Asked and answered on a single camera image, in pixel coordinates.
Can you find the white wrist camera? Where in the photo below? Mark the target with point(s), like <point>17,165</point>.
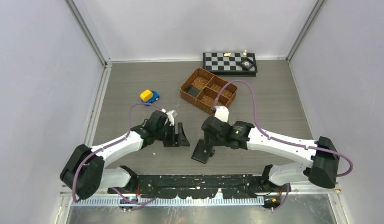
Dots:
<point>221,113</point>
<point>171,117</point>

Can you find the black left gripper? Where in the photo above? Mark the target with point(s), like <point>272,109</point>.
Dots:
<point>176,140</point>

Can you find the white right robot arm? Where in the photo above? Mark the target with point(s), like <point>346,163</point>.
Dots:
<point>313,161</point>

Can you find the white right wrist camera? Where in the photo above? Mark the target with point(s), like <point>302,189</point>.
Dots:
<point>221,113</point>

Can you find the blue toy car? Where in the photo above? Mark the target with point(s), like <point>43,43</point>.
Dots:
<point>155,97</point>

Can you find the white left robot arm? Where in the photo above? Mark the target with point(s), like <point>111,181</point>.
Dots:
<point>86,171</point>

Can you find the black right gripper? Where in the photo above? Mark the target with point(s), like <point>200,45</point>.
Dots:
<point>208,138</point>

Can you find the black card in basket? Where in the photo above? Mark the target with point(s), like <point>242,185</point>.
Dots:
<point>193,91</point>

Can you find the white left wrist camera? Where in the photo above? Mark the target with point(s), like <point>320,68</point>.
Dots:
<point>171,117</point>

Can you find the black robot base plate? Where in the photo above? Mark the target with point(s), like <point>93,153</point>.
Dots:
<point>239,186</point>

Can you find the black white chessboard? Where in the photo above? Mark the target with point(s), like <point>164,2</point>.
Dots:
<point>219,65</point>

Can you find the yellow toy block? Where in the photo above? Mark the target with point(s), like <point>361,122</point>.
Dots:
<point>146,95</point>

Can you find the black leather card holder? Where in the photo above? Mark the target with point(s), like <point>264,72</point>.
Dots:
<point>202,152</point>

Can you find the woven wicker divided basket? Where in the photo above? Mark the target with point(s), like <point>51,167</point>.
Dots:
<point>210,86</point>

